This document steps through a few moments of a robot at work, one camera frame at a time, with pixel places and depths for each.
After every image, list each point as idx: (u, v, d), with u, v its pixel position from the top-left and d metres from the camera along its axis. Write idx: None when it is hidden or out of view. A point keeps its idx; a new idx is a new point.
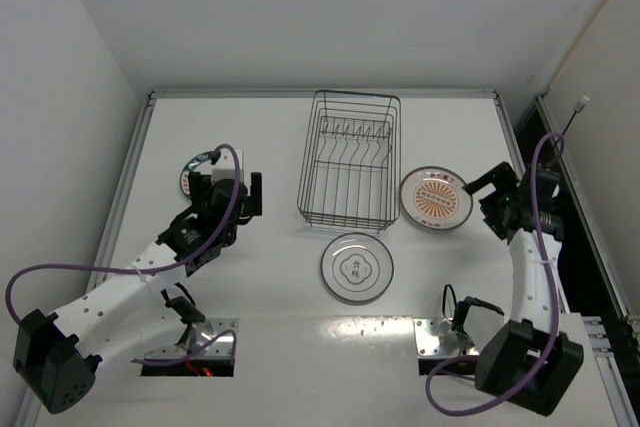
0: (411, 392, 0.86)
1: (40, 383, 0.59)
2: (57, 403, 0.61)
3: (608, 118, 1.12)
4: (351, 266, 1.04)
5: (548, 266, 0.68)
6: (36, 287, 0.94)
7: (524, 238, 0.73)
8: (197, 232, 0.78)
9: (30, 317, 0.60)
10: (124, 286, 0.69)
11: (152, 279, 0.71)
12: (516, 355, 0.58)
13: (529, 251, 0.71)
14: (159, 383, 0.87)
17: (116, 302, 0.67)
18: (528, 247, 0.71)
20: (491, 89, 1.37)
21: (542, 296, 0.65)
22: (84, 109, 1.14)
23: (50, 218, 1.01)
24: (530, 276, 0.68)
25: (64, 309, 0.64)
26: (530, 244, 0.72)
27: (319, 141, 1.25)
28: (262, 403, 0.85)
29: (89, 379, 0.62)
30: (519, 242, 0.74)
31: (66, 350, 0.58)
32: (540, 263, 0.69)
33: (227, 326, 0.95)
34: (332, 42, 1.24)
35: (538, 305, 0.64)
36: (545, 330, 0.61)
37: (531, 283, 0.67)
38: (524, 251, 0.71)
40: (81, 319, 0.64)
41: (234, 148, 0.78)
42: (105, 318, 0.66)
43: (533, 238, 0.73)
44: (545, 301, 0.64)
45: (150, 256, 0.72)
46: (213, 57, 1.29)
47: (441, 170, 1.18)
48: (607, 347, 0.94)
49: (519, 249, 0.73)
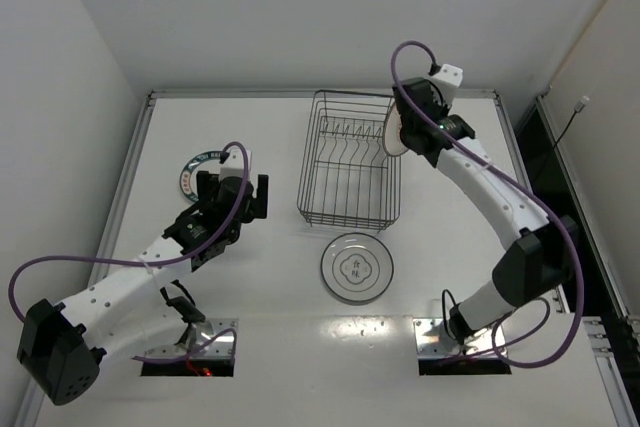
0: (412, 392, 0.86)
1: (44, 375, 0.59)
2: (61, 395, 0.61)
3: (608, 117, 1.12)
4: (351, 266, 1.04)
5: (494, 167, 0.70)
6: (38, 285, 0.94)
7: (452, 157, 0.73)
8: (203, 227, 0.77)
9: (37, 306, 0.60)
10: (130, 279, 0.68)
11: (158, 272, 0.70)
12: (539, 265, 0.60)
13: (466, 165, 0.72)
14: (159, 384, 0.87)
17: (123, 294, 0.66)
18: (464, 163, 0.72)
20: (491, 89, 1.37)
21: (509, 198, 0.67)
22: (84, 109, 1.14)
23: (50, 217, 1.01)
24: (487, 186, 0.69)
25: (71, 301, 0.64)
26: (461, 159, 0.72)
27: (319, 141, 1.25)
28: (263, 404, 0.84)
29: (93, 370, 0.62)
30: (448, 159, 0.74)
31: (73, 340, 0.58)
32: (484, 169, 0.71)
33: (227, 325, 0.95)
34: (333, 43, 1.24)
35: (517, 209, 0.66)
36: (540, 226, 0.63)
37: (496, 194, 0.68)
38: (463, 169, 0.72)
40: (88, 310, 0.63)
41: (244, 146, 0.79)
42: (113, 308, 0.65)
43: (458, 151, 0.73)
44: (519, 199, 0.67)
45: (157, 250, 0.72)
46: (213, 58, 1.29)
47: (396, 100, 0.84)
48: (607, 347, 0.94)
49: (456, 167, 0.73)
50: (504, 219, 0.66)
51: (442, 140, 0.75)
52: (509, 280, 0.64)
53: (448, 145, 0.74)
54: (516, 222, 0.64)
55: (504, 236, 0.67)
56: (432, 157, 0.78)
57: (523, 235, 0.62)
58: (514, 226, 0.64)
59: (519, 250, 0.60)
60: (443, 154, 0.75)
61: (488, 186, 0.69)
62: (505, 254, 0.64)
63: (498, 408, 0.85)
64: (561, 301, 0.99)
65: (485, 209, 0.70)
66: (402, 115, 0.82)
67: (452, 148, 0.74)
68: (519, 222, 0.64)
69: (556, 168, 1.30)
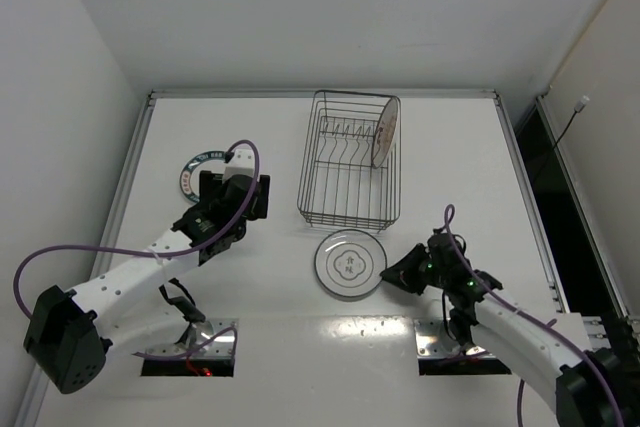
0: (412, 392, 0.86)
1: (52, 363, 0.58)
2: (67, 384, 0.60)
3: (608, 116, 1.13)
4: (345, 261, 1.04)
5: (524, 310, 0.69)
6: (39, 282, 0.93)
7: (485, 305, 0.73)
8: (210, 223, 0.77)
9: (46, 293, 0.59)
10: (140, 269, 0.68)
11: (167, 263, 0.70)
12: (591, 402, 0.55)
13: (498, 312, 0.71)
14: (159, 383, 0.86)
17: (134, 283, 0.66)
18: (494, 310, 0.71)
20: (491, 89, 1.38)
21: (545, 338, 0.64)
22: (84, 108, 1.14)
23: (50, 215, 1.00)
24: (522, 329, 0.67)
25: (81, 288, 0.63)
26: (493, 306, 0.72)
27: (319, 140, 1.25)
28: (264, 404, 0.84)
29: (99, 359, 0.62)
30: (482, 311, 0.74)
31: (84, 325, 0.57)
32: (515, 313, 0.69)
33: (227, 325, 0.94)
34: (333, 42, 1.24)
35: (553, 347, 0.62)
36: (577, 361, 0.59)
37: (530, 337, 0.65)
38: (496, 317, 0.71)
40: (99, 298, 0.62)
41: (254, 144, 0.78)
42: (123, 297, 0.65)
43: (491, 299, 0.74)
44: (553, 338, 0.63)
45: (166, 241, 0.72)
46: (214, 58, 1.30)
47: (384, 119, 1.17)
48: (607, 347, 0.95)
49: (490, 315, 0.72)
50: (544, 362, 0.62)
51: (479, 294, 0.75)
52: (569, 417, 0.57)
53: (481, 297, 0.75)
54: (555, 360, 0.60)
55: (551, 380, 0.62)
56: (471, 314, 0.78)
57: (565, 372, 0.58)
58: (553, 366, 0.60)
59: (565, 390, 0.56)
60: (478, 307, 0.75)
61: (523, 329, 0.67)
62: (556, 399, 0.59)
63: (498, 408, 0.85)
64: (561, 301, 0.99)
65: (529, 357, 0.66)
66: (438, 266, 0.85)
67: (486, 297, 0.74)
68: (558, 360, 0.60)
69: (556, 168, 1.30)
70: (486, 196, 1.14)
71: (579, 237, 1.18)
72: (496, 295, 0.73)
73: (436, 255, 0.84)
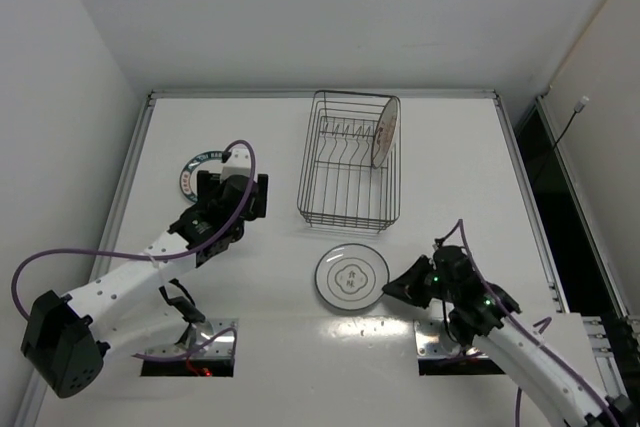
0: (412, 392, 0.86)
1: (49, 367, 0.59)
2: (66, 387, 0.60)
3: (608, 116, 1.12)
4: (346, 277, 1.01)
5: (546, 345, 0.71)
6: (38, 283, 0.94)
7: (504, 333, 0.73)
8: (208, 224, 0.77)
9: (42, 298, 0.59)
10: (137, 272, 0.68)
11: (164, 265, 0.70)
12: None
13: (519, 344, 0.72)
14: (159, 383, 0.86)
17: (130, 286, 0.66)
18: (516, 341, 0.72)
20: (491, 89, 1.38)
21: (566, 378, 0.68)
22: (84, 108, 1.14)
23: (50, 216, 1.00)
24: (544, 367, 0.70)
25: (78, 292, 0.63)
26: (514, 336, 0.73)
27: (319, 141, 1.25)
28: (264, 404, 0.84)
29: (97, 362, 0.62)
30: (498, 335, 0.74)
31: (80, 331, 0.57)
32: (538, 347, 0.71)
33: (227, 325, 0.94)
34: (333, 42, 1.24)
35: (576, 392, 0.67)
36: (599, 409, 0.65)
37: (552, 376, 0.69)
38: (516, 348, 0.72)
40: (95, 302, 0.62)
41: (251, 145, 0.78)
42: (119, 301, 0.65)
43: (509, 325, 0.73)
44: (575, 381, 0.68)
45: (162, 244, 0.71)
46: (213, 58, 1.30)
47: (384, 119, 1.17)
48: (607, 347, 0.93)
49: (508, 344, 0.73)
50: (566, 403, 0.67)
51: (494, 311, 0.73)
52: None
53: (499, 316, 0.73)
54: (580, 408, 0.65)
55: (567, 417, 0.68)
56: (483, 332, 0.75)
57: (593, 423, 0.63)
58: (577, 411, 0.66)
59: None
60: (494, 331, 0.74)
61: (546, 367, 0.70)
62: None
63: (497, 408, 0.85)
64: (561, 301, 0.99)
65: (544, 389, 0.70)
66: (445, 281, 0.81)
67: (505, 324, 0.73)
68: (582, 407, 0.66)
69: (556, 168, 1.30)
70: (486, 196, 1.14)
71: (579, 237, 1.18)
72: (515, 322, 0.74)
73: (444, 269, 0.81)
